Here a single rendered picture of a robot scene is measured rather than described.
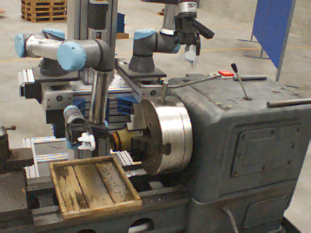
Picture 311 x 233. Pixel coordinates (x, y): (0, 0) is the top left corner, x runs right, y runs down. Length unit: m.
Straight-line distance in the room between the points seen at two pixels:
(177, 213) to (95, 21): 1.08
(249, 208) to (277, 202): 0.17
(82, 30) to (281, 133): 1.20
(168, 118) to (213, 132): 0.17
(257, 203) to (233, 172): 0.27
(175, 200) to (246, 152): 0.35
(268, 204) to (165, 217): 0.51
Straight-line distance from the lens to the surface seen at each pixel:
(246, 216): 1.68
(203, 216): 1.53
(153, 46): 1.95
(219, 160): 1.37
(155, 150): 1.30
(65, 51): 1.42
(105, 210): 1.32
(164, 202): 1.43
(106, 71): 1.52
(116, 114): 2.01
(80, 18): 2.02
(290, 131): 1.56
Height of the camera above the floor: 1.73
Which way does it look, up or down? 24 degrees down
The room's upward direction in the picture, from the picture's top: 6 degrees clockwise
